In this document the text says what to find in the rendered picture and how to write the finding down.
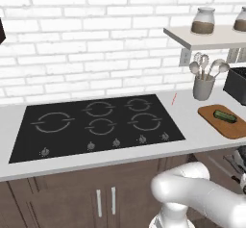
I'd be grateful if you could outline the pale ladle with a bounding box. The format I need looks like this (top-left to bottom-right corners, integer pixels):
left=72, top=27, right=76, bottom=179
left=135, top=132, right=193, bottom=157
left=206, top=58, right=226, bottom=81

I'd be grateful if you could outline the pale wooden spoon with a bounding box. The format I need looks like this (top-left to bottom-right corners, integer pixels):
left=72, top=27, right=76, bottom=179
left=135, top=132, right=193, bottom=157
left=188, top=61, right=201, bottom=78

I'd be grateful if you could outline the green cucumber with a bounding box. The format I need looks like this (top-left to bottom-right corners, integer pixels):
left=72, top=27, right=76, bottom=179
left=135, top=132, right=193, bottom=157
left=212, top=109, right=238, bottom=124

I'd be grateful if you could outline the pale round spoon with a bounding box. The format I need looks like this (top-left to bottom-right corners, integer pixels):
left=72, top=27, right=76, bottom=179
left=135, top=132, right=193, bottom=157
left=212, top=62, right=231, bottom=80

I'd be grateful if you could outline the black toaster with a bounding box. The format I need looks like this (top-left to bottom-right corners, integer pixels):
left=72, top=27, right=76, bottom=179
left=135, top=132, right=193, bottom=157
left=222, top=66, right=246, bottom=107

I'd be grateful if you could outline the dark range hood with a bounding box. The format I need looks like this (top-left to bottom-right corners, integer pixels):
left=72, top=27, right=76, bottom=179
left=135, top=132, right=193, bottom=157
left=0, top=15, right=7, bottom=46

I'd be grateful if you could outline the black hob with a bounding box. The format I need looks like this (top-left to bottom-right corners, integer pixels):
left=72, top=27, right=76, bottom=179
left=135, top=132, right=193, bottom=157
left=8, top=93, right=187, bottom=165

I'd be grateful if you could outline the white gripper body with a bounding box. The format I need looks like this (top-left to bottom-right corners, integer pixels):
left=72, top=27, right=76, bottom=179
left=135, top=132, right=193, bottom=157
left=233, top=147, right=246, bottom=175

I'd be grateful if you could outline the glass jar with brown filling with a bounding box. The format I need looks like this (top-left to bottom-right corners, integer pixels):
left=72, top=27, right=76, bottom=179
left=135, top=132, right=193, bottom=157
left=190, top=7, right=216, bottom=36
left=233, top=6, right=246, bottom=33

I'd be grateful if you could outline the pale slotted spoon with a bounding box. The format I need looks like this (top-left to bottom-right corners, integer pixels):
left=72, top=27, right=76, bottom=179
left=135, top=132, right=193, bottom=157
left=200, top=54, right=210, bottom=81

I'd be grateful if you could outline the white utensil pot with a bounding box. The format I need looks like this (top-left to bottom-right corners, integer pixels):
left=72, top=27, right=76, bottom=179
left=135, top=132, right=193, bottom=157
left=192, top=73, right=216, bottom=102

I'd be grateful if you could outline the brown cupboard door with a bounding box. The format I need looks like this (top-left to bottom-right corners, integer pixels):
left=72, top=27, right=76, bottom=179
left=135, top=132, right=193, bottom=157
left=107, top=158, right=167, bottom=228
left=26, top=174, right=109, bottom=228

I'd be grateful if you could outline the brown wooden cutting board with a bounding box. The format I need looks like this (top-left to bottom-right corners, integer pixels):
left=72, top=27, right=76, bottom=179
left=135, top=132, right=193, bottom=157
left=197, top=104, right=246, bottom=140

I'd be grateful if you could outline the grey wire whisk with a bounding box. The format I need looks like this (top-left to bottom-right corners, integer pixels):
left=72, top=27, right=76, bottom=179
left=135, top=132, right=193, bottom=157
left=193, top=52, right=204, bottom=78

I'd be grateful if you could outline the white cupboard door handle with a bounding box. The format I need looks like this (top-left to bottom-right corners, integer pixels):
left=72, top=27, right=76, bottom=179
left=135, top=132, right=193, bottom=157
left=96, top=189, right=103, bottom=218
left=111, top=187, right=117, bottom=215

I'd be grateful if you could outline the white wall shelf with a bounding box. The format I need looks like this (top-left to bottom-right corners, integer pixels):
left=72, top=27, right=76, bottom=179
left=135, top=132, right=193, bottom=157
left=162, top=24, right=246, bottom=51

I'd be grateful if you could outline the brown cupboard front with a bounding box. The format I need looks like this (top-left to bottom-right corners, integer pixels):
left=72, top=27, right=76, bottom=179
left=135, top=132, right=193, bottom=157
left=187, top=147, right=246, bottom=195

